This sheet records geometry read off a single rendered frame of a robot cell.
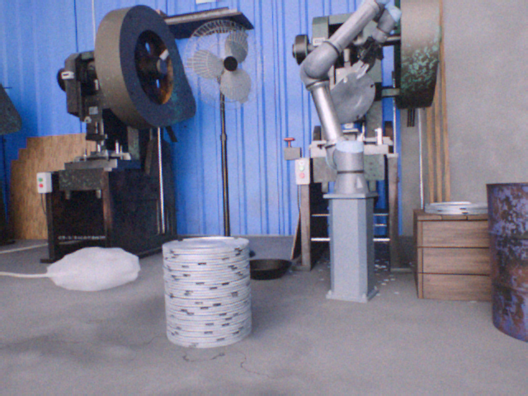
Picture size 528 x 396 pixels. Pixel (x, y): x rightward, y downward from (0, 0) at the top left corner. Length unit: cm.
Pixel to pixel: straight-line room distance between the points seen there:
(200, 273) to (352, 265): 73
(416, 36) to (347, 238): 110
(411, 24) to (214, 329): 173
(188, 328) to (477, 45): 331
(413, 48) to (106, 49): 178
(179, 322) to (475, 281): 118
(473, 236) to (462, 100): 217
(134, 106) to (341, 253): 167
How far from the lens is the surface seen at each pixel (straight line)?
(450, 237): 186
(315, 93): 197
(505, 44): 405
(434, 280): 188
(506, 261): 151
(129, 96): 280
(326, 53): 187
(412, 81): 242
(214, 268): 132
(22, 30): 553
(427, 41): 235
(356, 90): 231
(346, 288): 184
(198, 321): 136
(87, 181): 307
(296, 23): 405
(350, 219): 178
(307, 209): 236
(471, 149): 386
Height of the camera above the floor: 51
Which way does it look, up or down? 3 degrees down
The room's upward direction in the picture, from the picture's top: 2 degrees counter-clockwise
